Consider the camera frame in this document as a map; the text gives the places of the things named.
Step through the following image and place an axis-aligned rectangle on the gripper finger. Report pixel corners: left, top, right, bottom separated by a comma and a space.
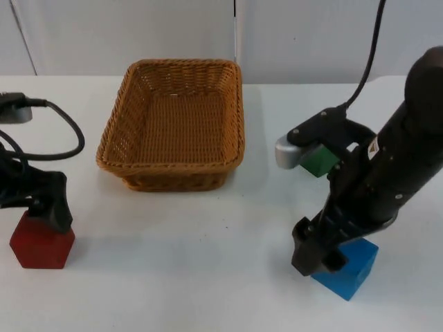
26, 196, 46, 217
43, 172, 75, 234
320, 246, 349, 275
291, 216, 328, 277

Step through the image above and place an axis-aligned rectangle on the blue cube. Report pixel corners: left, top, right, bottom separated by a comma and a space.
309, 237, 379, 301

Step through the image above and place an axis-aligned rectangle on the red cube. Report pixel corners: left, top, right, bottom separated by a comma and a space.
9, 210, 76, 270

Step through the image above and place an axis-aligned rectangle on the green cube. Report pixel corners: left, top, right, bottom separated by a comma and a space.
300, 144, 341, 178

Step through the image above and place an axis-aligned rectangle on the brown wicker basket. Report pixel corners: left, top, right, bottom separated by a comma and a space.
96, 58, 246, 192

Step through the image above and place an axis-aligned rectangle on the left black cable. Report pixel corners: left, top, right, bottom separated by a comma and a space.
0, 97, 86, 163

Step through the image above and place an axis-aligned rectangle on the black cable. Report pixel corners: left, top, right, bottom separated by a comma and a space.
337, 0, 388, 113
0, 97, 86, 163

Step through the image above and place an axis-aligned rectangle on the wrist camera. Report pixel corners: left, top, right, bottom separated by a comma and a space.
0, 91, 34, 125
274, 107, 377, 171

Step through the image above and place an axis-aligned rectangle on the right black cable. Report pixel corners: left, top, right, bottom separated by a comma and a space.
337, 0, 388, 113

